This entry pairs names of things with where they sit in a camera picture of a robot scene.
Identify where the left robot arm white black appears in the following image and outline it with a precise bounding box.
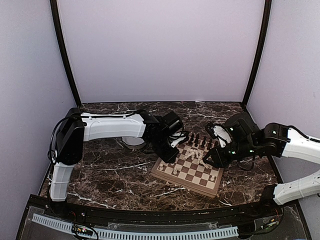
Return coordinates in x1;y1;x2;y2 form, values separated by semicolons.
47;107;189;218

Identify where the black left frame post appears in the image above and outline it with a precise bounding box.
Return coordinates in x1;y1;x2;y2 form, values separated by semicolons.
49;0;82;107

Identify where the black frame post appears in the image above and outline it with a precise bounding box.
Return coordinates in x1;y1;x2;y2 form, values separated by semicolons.
241;0;272;108
49;0;82;107

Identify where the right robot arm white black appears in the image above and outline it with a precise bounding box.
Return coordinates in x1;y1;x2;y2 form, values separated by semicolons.
202;112;320;217

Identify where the black right frame post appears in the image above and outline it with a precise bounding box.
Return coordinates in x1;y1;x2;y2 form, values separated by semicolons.
241;0;272;108

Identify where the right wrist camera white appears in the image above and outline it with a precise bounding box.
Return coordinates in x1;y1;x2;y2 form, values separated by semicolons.
212;123;232;148

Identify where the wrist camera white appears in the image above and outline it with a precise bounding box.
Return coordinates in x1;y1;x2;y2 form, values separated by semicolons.
212;123;232;148
169;131;189;148

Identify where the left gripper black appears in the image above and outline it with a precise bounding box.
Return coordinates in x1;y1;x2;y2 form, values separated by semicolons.
150;135;181;164

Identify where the black front rail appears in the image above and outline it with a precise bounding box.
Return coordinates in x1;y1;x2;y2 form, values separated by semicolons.
27;194;286;226

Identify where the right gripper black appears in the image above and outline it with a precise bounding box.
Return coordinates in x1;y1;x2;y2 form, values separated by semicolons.
203;139;258;168

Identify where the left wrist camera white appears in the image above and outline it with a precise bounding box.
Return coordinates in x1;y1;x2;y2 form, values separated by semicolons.
169;131;189;148

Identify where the wooden chessboard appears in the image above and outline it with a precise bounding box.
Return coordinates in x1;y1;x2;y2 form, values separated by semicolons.
151;134;224;198

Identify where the white scalloped bowl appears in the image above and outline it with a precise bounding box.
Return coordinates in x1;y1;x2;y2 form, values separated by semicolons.
121;137;146;150

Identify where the white slotted cable duct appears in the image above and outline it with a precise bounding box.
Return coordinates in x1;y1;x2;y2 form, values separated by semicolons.
31;213;239;240

